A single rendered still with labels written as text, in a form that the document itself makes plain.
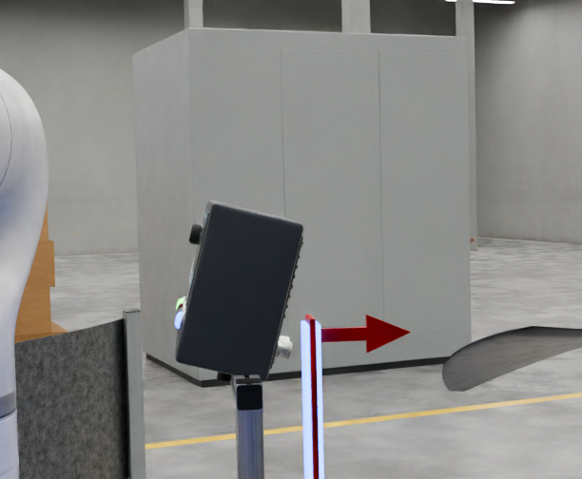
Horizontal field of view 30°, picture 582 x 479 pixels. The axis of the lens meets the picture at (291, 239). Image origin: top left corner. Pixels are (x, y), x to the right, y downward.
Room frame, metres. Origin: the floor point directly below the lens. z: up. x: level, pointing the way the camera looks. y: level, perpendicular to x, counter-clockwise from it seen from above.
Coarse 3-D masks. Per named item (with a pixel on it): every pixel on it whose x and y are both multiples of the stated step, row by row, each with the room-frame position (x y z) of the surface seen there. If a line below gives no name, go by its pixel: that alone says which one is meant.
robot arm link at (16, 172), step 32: (0, 96) 0.70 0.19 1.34; (0, 128) 0.68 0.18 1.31; (32, 128) 0.74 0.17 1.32; (0, 160) 0.69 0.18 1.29; (32, 160) 0.74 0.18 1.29; (0, 192) 0.71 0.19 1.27; (32, 192) 0.74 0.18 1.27; (0, 224) 0.72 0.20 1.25; (32, 224) 0.74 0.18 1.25; (0, 256) 0.72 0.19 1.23; (32, 256) 0.73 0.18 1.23; (0, 288) 0.70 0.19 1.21; (0, 320) 0.68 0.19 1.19; (0, 352) 0.67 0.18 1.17; (0, 384) 0.67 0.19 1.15; (0, 416) 0.67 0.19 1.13
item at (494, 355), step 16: (496, 336) 0.60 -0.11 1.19; (512, 336) 0.60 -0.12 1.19; (528, 336) 0.60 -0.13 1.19; (544, 336) 0.60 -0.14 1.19; (560, 336) 0.60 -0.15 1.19; (576, 336) 0.60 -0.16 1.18; (464, 352) 0.65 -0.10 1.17; (480, 352) 0.66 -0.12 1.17; (496, 352) 0.67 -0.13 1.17; (512, 352) 0.68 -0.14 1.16; (528, 352) 0.70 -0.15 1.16; (544, 352) 0.73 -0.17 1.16; (560, 352) 0.76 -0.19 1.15; (448, 368) 0.71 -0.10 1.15; (464, 368) 0.72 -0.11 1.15; (480, 368) 0.73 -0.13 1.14; (496, 368) 0.75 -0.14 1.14; (512, 368) 0.77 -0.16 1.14; (448, 384) 0.76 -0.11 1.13; (464, 384) 0.78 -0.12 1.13
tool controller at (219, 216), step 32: (192, 224) 1.45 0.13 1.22; (224, 224) 1.23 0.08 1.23; (256, 224) 1.23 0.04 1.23; (288, 224) 1.24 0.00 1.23; (224, 256) 1.23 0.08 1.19; (256, 256) 1.23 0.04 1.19; (288, 256) 1.24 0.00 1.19; (192, 288) 1.23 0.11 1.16; (224, 288) 1.23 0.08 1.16; (256, 288) 1.23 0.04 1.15; (288, 288) 1.24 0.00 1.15; (192, 320) 1.23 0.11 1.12; (224, 320) 1.23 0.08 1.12; (256, 320) 1.23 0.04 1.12; (192, 352) 1.22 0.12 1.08; (224, 352) 1.23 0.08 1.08; (256, 352) 1.23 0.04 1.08; (288, 352) 1.27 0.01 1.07
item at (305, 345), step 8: (304, 328) 0.65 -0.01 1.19; (304, 336) 0.65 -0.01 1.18; (304, 344) 0.65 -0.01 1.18; (304, 352) 0.65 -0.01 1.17; (304, 360) 0.66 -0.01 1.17; (304, 368) 0.66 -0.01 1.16; (304, 376) 0.66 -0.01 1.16; (304, 384) 0.66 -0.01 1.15; (304, 392) 0.66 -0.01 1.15; (304, 400) 0.66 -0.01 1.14; (304, 408) 0.66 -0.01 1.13; (304, 416) 0.66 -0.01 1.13; (304, 424) 0.67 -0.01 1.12; (304, 432) 0.67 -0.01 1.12; (304, 440) 0.67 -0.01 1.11; (304, 448) 0.67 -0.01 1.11; (304, 456) 0.67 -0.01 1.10; (304, 464) 0.67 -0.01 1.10; (304, 472) 0.67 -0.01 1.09; (312, 472) 0.65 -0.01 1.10
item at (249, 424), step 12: (240, 420) 1.17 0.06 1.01; (252, 420) 1.19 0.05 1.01; (240, 432) 1.17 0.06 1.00; (252, 432) 1.19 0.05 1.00; (240, 444) 1.17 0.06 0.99; (252, 444) 1.19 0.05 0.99; (240, 456) 1.17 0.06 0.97; (252, 456) 1.19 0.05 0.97; (240, 468) 1.17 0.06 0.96; (252, 468) 1.19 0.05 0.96; (264, 468) 1.18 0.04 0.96
